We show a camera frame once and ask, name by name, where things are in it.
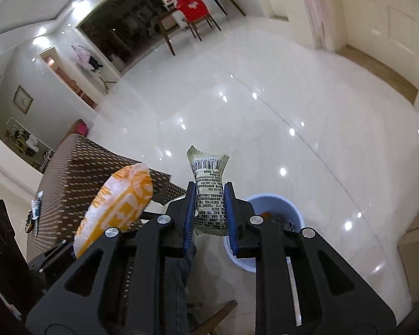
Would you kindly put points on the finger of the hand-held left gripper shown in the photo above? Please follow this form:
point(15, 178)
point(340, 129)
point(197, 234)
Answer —
point(56, 261)

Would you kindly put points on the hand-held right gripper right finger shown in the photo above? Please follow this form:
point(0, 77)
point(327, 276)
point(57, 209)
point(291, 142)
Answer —
point(231, 216)

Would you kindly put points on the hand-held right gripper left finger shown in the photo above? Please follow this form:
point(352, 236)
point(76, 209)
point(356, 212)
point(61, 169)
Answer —
point(190, 216)

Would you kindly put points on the cream snack packet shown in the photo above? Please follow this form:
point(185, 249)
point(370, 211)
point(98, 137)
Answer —
point(209, 188)

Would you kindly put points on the white plastic waste bin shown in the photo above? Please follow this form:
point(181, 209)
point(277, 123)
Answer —
point(281, 209)

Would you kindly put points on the orange white wrapper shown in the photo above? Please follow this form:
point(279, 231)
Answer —
point(118, 195)

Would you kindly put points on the white blue packet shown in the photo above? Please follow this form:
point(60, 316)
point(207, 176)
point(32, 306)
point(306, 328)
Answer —
point(37, 200)

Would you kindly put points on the person's jeans leg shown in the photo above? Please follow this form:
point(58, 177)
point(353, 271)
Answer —
point(180, 293)

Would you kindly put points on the round table polka dot cloth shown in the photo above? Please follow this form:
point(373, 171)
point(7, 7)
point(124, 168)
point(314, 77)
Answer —
point(76, 167)

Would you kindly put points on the brown wooden furniture piece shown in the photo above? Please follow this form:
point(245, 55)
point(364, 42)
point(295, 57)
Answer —
point(216, 315)

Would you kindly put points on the white clothes rack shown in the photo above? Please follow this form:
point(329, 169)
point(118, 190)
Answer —
point(24, 143)

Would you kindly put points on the wooden tripod stand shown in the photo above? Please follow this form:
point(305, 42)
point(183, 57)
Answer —
point(106, 81)

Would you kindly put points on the pink jacket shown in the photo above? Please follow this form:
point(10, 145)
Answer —
point(82, 56)

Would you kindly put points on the wooden dining table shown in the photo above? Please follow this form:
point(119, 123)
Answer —
point(167, 17)

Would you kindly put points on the dark sliding glass door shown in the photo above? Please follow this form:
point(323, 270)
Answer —
point(125, 17)

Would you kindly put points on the chair with red cover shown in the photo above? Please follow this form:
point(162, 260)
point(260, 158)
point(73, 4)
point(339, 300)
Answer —
point(195, 7)

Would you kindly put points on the pink lace curtain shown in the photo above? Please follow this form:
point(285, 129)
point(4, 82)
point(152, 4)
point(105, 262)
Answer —
point(314, 7)

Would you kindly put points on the white door behind pink curtain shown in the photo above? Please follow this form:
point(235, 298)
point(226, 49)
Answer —
point(387, 24)

